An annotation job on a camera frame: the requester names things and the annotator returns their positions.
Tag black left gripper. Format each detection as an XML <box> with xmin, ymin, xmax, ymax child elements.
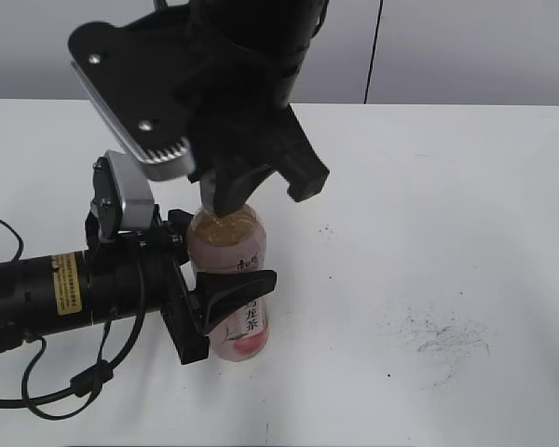
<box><xmin>83</xmin><ymin>209</ymin><xmax>277</xmax><ymax>365</ymax></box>

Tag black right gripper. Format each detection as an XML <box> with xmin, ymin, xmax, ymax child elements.
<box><xmin>176</xmin><ymin>69</ymin><xmax>330</xmax><ymax>217</ymax></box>

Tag oolong tea bottle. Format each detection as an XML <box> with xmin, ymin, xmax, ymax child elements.
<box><xmin>187</xmin><ymin>205</ymin><xmax>269</xmax><ymax>362</ymax></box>

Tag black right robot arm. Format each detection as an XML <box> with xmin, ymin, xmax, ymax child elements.
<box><xmin>178</xmin><ymin>1</ymin><xmax>330</xmax><ymax>216</ymax></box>

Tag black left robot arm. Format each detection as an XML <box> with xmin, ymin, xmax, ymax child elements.
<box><xmin>0</xmin><ymin>210</ymin><xmax>277</xmax><ymax>364</ymax></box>

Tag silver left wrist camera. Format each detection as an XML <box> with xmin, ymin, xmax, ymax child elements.
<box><xmin>90</xmin><ymin>151</ymin><xmax>156</xmax><ymax>240</ymax></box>

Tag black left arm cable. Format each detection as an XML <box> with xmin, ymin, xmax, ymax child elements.
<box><xmin>0</xmin><ymin>215</ymin><xmax>145</xmax><ymax>421</ymax></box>

